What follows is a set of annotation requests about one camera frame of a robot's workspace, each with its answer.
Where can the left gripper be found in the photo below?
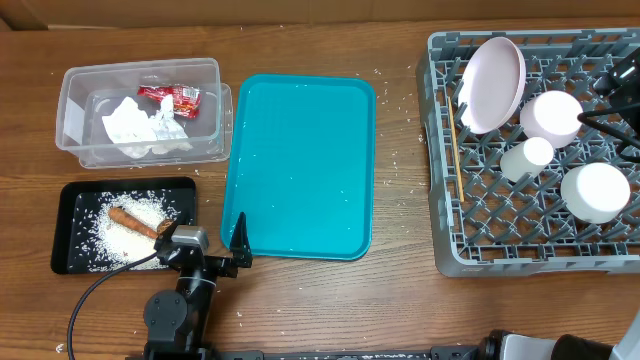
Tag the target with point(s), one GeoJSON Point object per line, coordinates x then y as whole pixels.
{"type": "Point", "coordinates": [222, 268]}

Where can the orange carrot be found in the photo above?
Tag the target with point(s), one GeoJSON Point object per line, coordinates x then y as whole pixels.
{"type": "Point", "coordinates": [121, 217]}

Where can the pile of white rice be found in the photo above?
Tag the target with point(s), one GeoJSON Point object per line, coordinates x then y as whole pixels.
{"type": "Point", "coordinates": [99, 244]}

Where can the white napkin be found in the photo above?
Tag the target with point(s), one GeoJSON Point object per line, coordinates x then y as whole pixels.
{"type": "Point", "coordinates": [129, 124]}

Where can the red snack wrapper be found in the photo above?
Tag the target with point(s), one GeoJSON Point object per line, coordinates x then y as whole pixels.
{"type": "Point", "coordinates": [186, 100]}

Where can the wooden chopstick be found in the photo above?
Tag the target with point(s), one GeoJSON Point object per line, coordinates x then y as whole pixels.
{"type": "Point", "coordinates": [455, 148]}

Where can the white cup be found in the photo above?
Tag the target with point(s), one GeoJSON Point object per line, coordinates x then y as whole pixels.
{"type": "Point", "coordinates": [528, 158]}

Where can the large white plate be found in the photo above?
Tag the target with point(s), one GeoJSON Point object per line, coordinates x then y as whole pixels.
{"type": "Point", "coordinates": [492, 85]}

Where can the white bowl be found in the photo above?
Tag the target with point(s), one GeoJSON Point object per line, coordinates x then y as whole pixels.
{"type": "Point", "coordinates": [553, 115]}

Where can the white saucer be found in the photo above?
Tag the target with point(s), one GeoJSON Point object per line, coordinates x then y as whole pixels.
{"type": "Point", "coordinates": [595, 193]}

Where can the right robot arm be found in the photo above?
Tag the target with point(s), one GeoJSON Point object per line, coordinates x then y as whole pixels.
{"type": "Point", "coordinates": [621, 87]}

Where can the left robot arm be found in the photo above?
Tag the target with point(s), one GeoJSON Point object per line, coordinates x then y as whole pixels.
{"type": "Point", "coordinates": [176, 319]}

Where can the grey dishwasher rack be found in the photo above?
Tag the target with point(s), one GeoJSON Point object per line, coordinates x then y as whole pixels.
{"type": "Point", "coordinates": [506, 228]}

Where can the teal serving tray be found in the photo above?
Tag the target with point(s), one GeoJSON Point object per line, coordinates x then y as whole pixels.
{"type": "Point", "coordinates": [302, 167]}

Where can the black plastic tray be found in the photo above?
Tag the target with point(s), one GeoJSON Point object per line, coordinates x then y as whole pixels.
{"type": "Point", "coordinates": [183, 187]}

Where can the clear plastic bin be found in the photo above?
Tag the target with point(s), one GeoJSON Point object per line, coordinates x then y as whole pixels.
{"type": "Point", "coordinates": [88, 93]}

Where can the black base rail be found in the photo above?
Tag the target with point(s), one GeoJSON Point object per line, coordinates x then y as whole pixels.
{"type": "Point", "coordinates": [458, 352]}

